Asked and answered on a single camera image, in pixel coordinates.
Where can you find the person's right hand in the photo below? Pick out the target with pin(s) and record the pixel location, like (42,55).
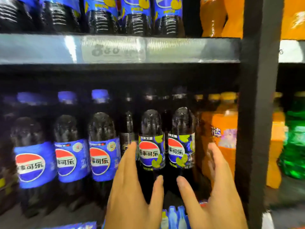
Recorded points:
(221,209)

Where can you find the black-capped dark cola bottle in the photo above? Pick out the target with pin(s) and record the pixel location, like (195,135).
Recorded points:
(127,135)

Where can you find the blue lime-print cola bottle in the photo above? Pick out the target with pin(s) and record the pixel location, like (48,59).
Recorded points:
(152,150)
(181,150)

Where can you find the black metal shelf rack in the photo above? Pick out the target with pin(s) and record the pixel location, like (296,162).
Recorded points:
(190,50)

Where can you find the white price tag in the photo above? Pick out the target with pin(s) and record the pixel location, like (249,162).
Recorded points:
(292,51)
(113,50)

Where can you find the blue printed shelf banner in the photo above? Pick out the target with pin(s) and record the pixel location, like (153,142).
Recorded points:
(176,219)

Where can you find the bright green soda bottle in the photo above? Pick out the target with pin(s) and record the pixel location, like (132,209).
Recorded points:
(294,145)

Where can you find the person's left hand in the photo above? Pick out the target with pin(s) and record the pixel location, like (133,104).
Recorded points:
(128,207)

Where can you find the blue label cola bottle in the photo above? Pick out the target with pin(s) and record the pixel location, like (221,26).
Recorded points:
(35,169)
(71,162)
(14,16)
(104,159)

